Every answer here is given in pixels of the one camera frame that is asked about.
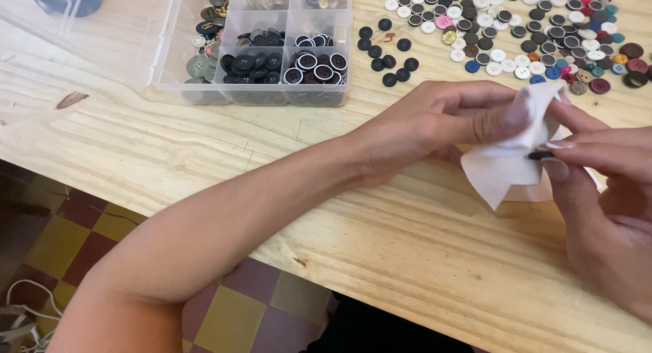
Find person's right hand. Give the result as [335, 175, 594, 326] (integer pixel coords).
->
[530, 99, 652, 324]

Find person's left hand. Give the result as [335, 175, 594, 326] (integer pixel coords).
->
[356, 80, 526, 187]

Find white cloth piece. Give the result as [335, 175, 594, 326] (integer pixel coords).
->
[460, 81, 603, 211]

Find scattered dark round buttons group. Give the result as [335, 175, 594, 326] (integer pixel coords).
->
[357, 17, 421, 88]

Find heap of white-rimmed black buttons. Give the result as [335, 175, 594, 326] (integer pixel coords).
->
[283, 33, 350, 86]

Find pile of mixed coloured buttons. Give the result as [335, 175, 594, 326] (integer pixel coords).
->
[373, 0, 652, 96]

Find clear plastic organizer box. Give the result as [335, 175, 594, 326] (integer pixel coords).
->
[152, 0, 355, 108]

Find heap of plain black buttons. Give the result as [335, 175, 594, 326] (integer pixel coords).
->
[220, 27, 286, 85]

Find person's black trousers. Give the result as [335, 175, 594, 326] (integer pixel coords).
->
[304, 291, 477, 353]

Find heap of gold grey buttons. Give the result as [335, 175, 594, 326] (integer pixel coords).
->
[184, 0, 233, 104]

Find clear plastic box lid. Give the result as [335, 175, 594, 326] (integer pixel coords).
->
[0, 0, 180, 87]

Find thin black cable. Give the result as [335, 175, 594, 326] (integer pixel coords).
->
[0, 172, 141, 226]

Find white cable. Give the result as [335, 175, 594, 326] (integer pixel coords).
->
[0, 279, 63, 353]

